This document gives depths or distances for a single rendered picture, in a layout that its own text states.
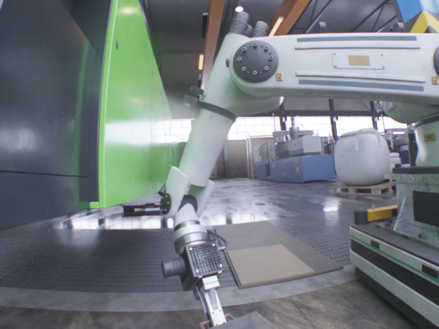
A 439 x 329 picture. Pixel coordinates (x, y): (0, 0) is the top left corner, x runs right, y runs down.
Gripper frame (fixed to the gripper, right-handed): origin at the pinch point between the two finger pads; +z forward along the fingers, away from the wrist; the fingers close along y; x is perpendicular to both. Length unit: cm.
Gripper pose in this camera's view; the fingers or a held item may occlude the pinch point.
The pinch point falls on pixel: (215, 319)
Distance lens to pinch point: 99.5
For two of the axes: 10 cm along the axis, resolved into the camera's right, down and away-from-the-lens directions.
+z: 3.2, 6.8, -6.6
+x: -9.0, 0.0, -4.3
